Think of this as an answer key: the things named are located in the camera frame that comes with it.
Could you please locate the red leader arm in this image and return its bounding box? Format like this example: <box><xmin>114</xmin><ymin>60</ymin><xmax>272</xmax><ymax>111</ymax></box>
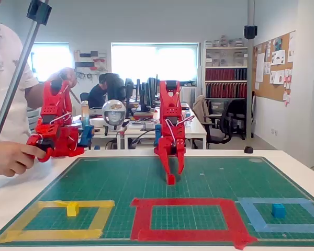
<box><xmin>26</xmin><ymin>79</ymin><xmax>86</xmax><ymax>163</ymax></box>

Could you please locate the person's left forearm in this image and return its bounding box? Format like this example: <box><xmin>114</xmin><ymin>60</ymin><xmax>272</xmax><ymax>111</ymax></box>
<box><xmin>25</xmin><ymin>77</ymin><xmax>55</xmax><ymax>109</ymax></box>

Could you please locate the red tape square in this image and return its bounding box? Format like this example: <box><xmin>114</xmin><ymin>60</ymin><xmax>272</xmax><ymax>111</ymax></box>
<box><xmin>129</xmin><ymin>197</ymin><xmax>259</xmax><ymax>250</ymax></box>

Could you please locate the yellow cube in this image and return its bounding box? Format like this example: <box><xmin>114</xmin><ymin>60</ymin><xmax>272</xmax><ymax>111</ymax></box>
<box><xmin>66</xmin><ymin>201</ymin><xmax>80</xmax><ymax>217</ymax></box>

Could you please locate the blue cube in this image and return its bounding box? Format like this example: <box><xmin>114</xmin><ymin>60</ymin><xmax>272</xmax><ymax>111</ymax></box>
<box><xmin>271</xmin><ymin>203</ymin><xmax>286</xmax><ymax>219</ymax></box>

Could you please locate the blue tape square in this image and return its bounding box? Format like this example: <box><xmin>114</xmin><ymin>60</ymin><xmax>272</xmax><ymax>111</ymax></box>
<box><xmin>234</xmin><ymin>197</ymin><xmax>314</xmax><ymax>233</ymax></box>

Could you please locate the yellow tape square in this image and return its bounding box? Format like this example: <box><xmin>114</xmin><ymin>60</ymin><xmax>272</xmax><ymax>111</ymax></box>
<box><xmin>0</xmin><ymin>199</ymin><xmax>116</xmax><ymax>244</ymax></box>

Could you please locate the person's left hand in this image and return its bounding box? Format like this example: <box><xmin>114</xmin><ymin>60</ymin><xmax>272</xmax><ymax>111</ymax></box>
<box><xmin>47</xmin><ymin>66</ymin><xmax>79</xmax><ymax>89</ymax></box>

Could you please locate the person's right hand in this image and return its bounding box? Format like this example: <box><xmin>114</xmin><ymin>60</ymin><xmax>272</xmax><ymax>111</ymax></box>
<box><xmin>0</xmin><ymin>141</ymin><xmax>49</xmax><ymax>178</ymax></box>

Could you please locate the white office desk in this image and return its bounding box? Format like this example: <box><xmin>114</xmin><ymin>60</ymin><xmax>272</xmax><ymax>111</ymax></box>
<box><xmin>124</xmin><ymin>103</ymin><xmax>208</xmax><ymax>150</ymax></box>
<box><xmin>40</xmin><ymin>122</ymin><xmax>126</xmax><ymax>151</ymax></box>

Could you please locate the blue table clamp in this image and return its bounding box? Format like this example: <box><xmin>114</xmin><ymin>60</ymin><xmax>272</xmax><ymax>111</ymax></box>
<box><xmin>77</xmin><ymin>124</ymin><xmax>95</xmax><ymax>150</ymax></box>
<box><xmin>154</xmin><ymin>124</ymin><xmax>163</xmax><ymax>147</ymax></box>

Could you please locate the beige jacket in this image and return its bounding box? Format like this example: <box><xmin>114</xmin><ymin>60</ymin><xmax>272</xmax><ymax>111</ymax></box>
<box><xmin>193</xmin><ymin>94</ymin><xmax>210</xmax><ymax>123</ymax></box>

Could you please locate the black mesh office chair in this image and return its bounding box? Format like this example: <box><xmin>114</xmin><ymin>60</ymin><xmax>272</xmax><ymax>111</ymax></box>
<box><xmin>196</xmin><ymin>99</ymin><xmax>233</xmax><ymax>150</ymax></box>

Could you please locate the green cutting mat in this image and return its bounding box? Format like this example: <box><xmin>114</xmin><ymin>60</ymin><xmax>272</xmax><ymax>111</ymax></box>
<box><xmin>0</xmin><ymin>156</ymin><xmax>314</xmax><ymax>247</ymax></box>

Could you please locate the black computer monitor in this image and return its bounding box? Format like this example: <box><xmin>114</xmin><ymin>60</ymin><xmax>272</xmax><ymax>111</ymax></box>
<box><xmin>145</xmin><ymin>74</ymin><xmax>160</xmax><ymax>109</ymax></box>
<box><xmin>136</xmin><ymin>78</ymin><xmax>147</xmax><ymax>112</ymax></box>

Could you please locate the white helmet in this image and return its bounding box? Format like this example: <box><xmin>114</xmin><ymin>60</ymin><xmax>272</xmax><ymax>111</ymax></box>
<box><xmin>102</xmin><ymin>99</ymin><xmax>127</xmax><ymax>131</ymax></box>

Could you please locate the large bright window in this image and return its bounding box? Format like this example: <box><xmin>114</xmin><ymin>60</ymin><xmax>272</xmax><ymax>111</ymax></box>
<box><xmin>110</xmin><ymin>42</ymin><xmax>200</xmax><ymax>86</ymax></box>

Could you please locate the white shelf with binders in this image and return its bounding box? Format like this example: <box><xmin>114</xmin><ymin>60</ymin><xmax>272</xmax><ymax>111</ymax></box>
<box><xmin>203</xmin><ymin>39</ymin><xmax>249</xmax><ymax>100</ymax></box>

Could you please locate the black high-back office chair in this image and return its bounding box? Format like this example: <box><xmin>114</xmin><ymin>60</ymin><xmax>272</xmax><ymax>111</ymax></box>
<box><xmin>104</xmin><ymin>73</ymin><xmax>126</xmax><ymax>104</ymax></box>

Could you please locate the seated person dark shirt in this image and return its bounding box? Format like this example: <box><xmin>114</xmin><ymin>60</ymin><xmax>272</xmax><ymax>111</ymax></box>
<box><xmin>87</xmin><ymin>73</ymin><xmax>111</xmax><ymax>109</ymax></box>

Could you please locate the vertical grey pole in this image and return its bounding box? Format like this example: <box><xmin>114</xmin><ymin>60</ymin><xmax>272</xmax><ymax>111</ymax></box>
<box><xmin>246</xmin><ymin>0</ymin><xmax>255</xmax><ymax>139</ymax></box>

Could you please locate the orange blue drink bottle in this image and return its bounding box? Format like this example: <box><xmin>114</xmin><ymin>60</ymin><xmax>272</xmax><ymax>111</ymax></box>
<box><xmin>80</xmin><ymin>100</ymin><xmax>91</xmax><ymax>129</ymax></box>

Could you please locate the cork pin board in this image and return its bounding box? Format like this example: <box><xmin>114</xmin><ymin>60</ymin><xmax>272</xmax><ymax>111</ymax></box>
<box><xmin>252</xmin><ymin>30</ymin><xmax>297</xmax><ymax>103</ymax></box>

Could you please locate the black pole clamp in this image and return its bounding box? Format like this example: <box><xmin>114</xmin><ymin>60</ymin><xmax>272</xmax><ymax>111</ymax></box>
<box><xmin>243</xmin><ymin>25</ymin><xmax>259</xmax><ymax>40</ymax></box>
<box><xmin>26</xmin><ymin>0</ymin><xmax>53</xmax><ymax>26</ymax></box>

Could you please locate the small bright window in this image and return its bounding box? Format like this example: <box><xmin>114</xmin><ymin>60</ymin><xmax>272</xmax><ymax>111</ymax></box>
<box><xmin>30</xmin><ymin>42</ymin><xmax>71</xmax><ymax>86</ymax></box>

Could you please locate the tilted silver metal pole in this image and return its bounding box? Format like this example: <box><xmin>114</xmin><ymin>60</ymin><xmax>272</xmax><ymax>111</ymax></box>
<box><xmin>0</xmin><ymin>0</ymin><xmax>50</xmax><ymax>162</ymax></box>

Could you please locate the white shirt person torso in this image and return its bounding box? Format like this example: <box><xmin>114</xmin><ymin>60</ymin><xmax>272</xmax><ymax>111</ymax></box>
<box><xmin>0</xmin><ymin>12</ymin><xmax>40</xmax><ymax>194</ymax></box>

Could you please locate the white gripper servo cable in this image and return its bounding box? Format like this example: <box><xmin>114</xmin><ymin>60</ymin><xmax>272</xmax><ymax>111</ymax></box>
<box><xmin>165</xmin><ymin>119</ymin><xmax>180</xmax><ymax>147</ymax></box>

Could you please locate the looping wrist servo cable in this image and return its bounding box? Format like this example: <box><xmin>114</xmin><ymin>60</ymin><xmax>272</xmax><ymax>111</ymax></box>
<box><xmin>177</xmin><ymin>115</ymin><xmax>195</xmax><ymax>129</ymax></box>

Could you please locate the wall tool rack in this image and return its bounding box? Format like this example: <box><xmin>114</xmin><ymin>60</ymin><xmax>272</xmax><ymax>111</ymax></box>
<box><xmin>73</xmin><ymin>49</ymin><xmax>108</xmax><ymax>79</ymax></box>

